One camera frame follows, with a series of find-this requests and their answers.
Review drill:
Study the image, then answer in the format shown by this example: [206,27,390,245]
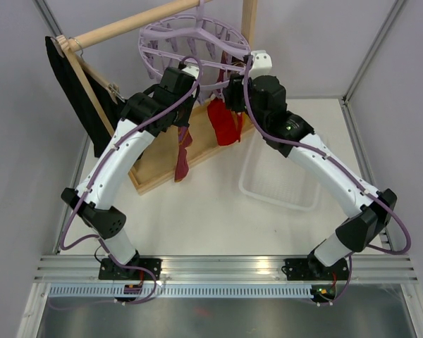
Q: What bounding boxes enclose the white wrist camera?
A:
[246,50,272,79]
[178,63,201,80]

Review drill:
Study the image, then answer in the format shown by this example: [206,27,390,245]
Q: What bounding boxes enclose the wooden clip hanger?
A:
[56,35,125,104]

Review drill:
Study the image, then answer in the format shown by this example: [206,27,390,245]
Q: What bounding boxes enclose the white slotted cable duct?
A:
[49,283,313,299]

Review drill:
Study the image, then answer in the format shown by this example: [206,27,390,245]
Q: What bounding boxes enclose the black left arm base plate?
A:
[98,257,161,281]

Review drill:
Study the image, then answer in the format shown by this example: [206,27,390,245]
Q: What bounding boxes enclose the black garment on hanger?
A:
[45,36,125,158]

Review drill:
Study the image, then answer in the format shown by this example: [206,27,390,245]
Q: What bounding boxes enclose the white plastic basket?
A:
[238,134,321,212]

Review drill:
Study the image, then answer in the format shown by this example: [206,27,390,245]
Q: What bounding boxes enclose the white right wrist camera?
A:
[246,50,272,79]

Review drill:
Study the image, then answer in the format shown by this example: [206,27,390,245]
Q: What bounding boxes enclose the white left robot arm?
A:
[61,63,201,280]

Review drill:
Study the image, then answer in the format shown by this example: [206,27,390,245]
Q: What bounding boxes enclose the wooden clothes rack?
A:
[46,1,257,204]

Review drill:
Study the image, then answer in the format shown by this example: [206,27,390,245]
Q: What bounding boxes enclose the maroon purple striped sock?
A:
[217,51,230,82]

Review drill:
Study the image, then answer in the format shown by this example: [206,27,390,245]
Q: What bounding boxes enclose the red sock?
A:
[207,98,238,146]
[233,112,245,143]

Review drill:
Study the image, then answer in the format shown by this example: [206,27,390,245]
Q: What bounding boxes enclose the mustard sock brown cuff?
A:
[231,61,245,72]

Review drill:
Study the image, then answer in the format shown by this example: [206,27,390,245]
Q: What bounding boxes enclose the purple round clip hanger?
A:
[138,1,251,102]

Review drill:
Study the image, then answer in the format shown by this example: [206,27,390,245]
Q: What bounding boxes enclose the aluminium mounting rail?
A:
[33,254,418,284]

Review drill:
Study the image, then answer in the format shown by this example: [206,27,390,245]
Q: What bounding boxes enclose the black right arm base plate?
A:
[281,258,349,282]

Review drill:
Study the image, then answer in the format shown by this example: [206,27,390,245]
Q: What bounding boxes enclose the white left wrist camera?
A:
[178,63,201,80]

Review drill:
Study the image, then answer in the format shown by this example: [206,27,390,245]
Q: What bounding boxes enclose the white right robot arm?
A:
[223,74,397,278]

